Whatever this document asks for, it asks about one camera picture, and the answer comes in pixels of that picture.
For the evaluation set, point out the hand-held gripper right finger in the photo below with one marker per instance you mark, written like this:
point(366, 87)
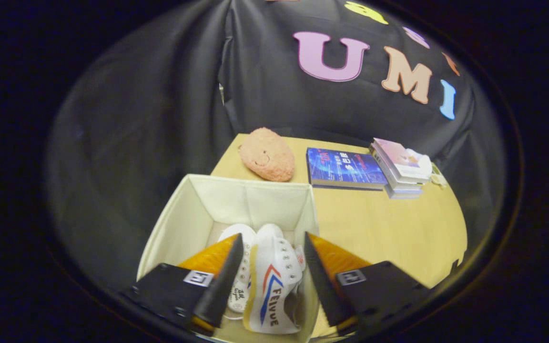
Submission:
point(324, 286)

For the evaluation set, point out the small paint palette tray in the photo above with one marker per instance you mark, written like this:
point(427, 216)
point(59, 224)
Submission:
point(439, 178)

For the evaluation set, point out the beige fabric storage box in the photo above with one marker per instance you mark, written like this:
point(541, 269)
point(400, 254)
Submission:
point(236, 200)

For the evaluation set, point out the blue cover book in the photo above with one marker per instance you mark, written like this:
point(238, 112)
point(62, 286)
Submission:
point(346, 166)

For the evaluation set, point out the white cover book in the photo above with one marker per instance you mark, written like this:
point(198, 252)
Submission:
point(391, 178)

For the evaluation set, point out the white canvas shoe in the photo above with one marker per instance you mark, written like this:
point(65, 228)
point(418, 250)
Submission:
point(246, 281)
point(274, 286)

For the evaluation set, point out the pink cover book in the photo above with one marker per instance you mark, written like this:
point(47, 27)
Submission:
point(396, 155)

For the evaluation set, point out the grey cover book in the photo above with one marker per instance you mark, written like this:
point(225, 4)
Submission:
point(403, 194)

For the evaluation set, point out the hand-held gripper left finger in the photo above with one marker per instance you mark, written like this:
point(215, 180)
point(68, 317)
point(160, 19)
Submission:
point(222, 286)

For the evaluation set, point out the pink plush toy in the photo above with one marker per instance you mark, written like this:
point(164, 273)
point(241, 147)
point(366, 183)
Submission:
point(267, 155)

